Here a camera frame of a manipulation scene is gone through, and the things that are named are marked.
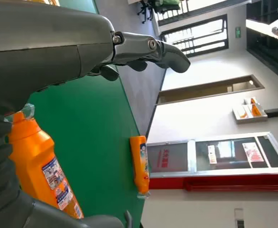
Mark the brown door frame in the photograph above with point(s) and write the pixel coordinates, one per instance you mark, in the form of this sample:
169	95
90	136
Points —
200	91

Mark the wall shelf with orange items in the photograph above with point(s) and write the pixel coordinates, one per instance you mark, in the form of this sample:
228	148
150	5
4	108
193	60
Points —
249	114

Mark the black framed window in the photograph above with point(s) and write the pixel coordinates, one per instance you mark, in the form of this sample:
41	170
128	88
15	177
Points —
196	37

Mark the black office chair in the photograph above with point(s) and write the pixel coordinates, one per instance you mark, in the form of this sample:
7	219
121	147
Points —
145	9

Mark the white wall switch plate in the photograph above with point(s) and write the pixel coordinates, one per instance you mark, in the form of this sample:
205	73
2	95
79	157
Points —
239	217

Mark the green exit sign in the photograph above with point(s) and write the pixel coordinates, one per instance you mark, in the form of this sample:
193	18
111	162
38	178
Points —
238	32

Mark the slim orange bottle clear cap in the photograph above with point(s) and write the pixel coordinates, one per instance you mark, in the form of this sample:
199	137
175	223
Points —
139	163

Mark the green table mat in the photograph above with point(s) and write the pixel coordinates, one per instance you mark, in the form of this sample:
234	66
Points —
89	126

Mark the red and white fire cabinet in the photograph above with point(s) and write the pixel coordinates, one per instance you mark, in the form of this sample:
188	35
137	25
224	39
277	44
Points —
224	179

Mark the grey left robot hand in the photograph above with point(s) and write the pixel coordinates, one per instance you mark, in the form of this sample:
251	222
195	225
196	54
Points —
46	47

